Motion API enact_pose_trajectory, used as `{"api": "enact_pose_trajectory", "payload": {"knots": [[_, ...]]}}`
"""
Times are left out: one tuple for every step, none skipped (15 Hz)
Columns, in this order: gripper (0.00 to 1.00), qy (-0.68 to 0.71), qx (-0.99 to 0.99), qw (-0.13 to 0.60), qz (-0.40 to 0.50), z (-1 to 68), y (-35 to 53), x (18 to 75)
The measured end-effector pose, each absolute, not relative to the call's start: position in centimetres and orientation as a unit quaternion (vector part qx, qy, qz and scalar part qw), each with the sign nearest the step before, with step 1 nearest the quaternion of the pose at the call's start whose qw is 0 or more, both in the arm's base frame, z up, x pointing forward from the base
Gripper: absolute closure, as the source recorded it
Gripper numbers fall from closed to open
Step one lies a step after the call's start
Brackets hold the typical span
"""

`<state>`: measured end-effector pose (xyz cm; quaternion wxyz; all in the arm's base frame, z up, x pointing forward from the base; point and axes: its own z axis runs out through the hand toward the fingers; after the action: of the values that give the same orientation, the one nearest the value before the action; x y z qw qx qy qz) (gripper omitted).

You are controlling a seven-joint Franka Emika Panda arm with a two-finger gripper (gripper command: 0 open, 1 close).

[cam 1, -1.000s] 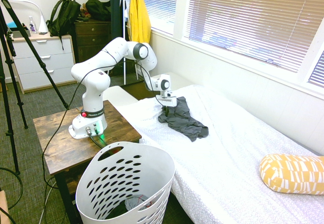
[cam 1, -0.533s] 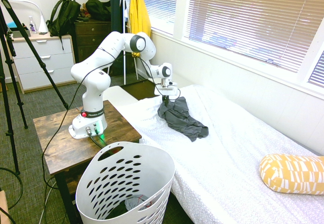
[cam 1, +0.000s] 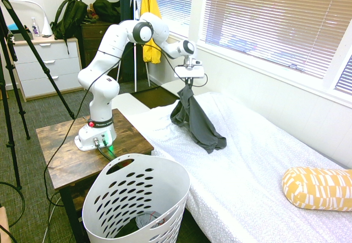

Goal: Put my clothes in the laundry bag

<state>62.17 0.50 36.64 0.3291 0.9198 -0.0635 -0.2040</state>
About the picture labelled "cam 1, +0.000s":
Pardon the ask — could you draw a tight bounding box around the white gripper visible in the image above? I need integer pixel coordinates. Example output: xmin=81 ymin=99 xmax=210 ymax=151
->
xmin=174 ymin=64 xmax=206 ymax=88

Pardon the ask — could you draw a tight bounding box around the dark grey shirt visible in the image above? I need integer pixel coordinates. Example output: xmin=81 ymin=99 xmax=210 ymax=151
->
xmin=169 ymin=85 xmax=228 ymax=155

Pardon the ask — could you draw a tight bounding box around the white perforated laundry basket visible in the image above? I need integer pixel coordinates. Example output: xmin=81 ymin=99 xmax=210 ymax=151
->
xmin=81 ymin=153 xmax=191 ymax=243

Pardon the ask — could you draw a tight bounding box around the dark green duffel bag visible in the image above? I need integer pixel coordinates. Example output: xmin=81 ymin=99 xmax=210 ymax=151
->
xmin=92 ymin=0 xmax=122 ymax=24

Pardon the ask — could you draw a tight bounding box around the white coat rack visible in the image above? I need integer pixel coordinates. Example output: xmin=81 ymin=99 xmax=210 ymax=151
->
xmin=116 ymin=0 xmax=152 ymax=93

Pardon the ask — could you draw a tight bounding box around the cream mattress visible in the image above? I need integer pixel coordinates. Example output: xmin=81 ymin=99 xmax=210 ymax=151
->
xmin=112 ymin=92 xmax=152 ymax=115

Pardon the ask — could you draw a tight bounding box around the yellow jacket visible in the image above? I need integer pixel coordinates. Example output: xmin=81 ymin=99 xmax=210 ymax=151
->
xmin=140 ymin=0 xmax=163 ymax=65

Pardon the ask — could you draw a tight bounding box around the wide white window blind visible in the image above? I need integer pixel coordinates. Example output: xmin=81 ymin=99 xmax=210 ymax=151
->
xmin=198 ymin=0 xmax=352 ymax=80

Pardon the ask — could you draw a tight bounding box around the dark wooden cabinet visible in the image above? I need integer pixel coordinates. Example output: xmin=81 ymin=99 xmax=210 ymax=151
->
xmin=79 ymin=20 xmax=147 ymax=85

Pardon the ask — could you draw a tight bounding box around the bed with white sheet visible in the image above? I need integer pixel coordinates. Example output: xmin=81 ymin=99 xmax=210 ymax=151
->
xmin=129 ymin=91 xmax=352 ymax=243

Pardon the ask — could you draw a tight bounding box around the brown plush toy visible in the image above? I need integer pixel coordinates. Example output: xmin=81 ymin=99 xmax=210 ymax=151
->
xmin=86 ymin=3 xmax=99 ymax=21

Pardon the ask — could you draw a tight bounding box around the dark green backpack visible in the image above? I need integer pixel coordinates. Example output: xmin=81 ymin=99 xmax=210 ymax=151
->
xmin=49 ymin=0 xmax=89 ymax=56

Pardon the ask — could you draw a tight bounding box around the white drawer dresser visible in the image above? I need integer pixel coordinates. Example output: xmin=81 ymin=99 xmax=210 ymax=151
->
xmin=7 ymin=36 xmax=85 ymax=103

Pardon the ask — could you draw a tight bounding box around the light grey garment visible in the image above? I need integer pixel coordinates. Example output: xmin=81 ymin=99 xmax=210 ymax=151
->
xmin=134 ymin=211 xmax=163 ymax=230

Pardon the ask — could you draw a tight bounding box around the rustic wooden side table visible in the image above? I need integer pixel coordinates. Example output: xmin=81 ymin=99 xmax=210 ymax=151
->
xmin=35 ymin=108 xmax=155 ymax=243

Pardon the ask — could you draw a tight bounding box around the white desk lamp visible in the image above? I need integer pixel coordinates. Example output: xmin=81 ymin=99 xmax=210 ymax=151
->
xmin=15 ymin=0 xmax=53 ymax=38

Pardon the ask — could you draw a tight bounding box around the narrow white window blind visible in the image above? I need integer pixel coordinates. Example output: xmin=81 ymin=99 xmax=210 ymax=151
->
xmin=334 ymin=56 xmax=352 ymax=96

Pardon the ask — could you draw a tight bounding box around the clear plastic bottle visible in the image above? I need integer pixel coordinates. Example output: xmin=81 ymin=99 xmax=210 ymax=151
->
xmin=30 ymin=16 xmax=42 ymax=38

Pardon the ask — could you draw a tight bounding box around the yellow white patterned bolster pillow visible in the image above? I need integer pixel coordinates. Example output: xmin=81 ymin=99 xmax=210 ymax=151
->
xmin=281 ymin=166 xmax=352 ymax=212

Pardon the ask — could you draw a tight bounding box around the grey storage box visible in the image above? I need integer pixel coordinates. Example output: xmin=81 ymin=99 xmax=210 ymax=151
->
xmin=11 ymin=32 xmax=34 ymax=42

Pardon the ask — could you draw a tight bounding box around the grey green network cable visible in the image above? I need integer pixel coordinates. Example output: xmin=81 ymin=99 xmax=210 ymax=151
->
xmin=104 ymin=141 xmax=123 ymax=169

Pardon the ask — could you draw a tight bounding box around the thick black base cable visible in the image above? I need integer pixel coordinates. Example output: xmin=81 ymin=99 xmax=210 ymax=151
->
xmin=95 ymin=141 xmax=116 ymax=163

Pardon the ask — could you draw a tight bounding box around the black cable along robot arm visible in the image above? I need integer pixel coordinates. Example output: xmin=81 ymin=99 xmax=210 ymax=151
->
xmin=45 ymin=42 xmax=177 ymax=207

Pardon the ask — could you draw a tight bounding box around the black camera tripod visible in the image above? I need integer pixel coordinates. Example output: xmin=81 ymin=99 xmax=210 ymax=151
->
xmin=0 ymin=0 xmax=76 ymax=191

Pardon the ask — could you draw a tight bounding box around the white floor cable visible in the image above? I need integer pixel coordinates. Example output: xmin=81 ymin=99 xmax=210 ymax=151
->
xmin=47 ymin=192 xmax=61 ymax=243

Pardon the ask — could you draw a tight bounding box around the black floor cable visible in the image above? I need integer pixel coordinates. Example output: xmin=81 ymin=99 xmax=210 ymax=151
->
xmin=0 ymin=180 xmax=26 ymax=243

